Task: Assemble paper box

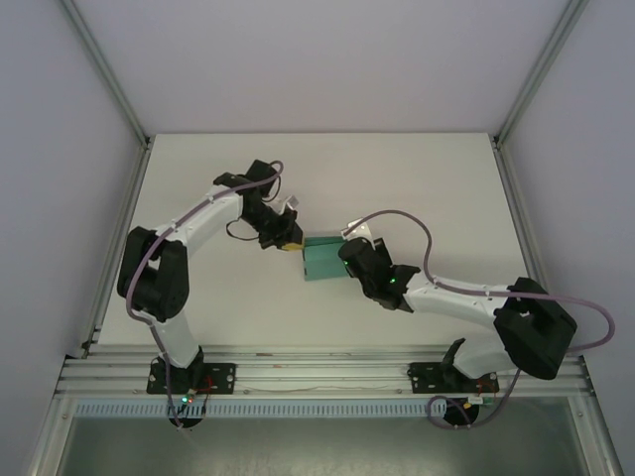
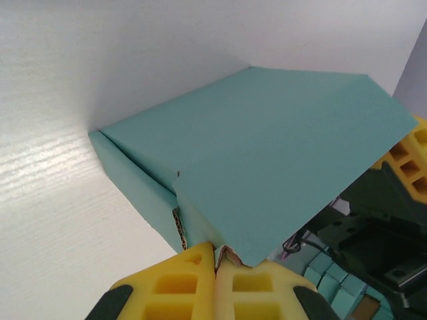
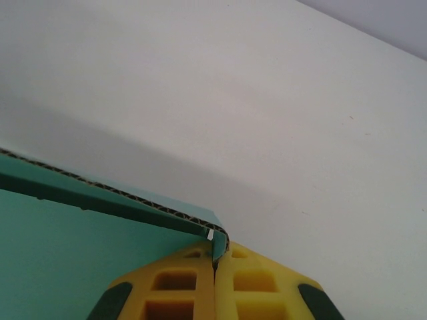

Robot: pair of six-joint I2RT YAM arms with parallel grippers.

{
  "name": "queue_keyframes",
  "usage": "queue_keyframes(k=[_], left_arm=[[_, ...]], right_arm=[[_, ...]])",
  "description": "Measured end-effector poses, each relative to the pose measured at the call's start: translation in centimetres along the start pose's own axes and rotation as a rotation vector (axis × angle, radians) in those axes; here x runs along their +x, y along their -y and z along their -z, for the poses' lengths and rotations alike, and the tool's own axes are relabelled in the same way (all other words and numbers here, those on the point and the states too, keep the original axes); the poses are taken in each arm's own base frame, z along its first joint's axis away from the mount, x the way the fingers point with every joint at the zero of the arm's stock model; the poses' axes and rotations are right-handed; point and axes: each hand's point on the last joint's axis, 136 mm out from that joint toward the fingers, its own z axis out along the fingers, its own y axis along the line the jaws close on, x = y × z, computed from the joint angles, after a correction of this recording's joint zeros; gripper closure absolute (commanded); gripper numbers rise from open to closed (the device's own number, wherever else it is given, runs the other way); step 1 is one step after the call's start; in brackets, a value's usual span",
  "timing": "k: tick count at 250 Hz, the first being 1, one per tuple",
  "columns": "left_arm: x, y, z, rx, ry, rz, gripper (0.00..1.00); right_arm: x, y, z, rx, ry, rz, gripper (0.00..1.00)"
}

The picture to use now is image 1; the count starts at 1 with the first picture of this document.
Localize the teal paper box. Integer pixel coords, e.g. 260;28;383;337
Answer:
301;235;348;283

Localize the grey metal sheet panel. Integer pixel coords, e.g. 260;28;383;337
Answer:
54;415;609;476

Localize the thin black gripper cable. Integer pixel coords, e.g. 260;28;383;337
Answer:
224;176;285;244

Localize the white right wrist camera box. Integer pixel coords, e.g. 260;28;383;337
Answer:
339;221;373;242

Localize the aluminium mounting rail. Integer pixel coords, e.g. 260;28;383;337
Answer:
54;348;594;398

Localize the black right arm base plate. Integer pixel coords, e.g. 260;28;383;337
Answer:
404;361;500;396

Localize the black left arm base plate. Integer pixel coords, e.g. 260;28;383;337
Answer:
146;363;237;396

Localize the slotted grey cable duct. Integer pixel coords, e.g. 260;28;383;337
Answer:
73;401;447;418

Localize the aluminium frame post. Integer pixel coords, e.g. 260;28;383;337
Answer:
62;0;153;150
492;0;591;148

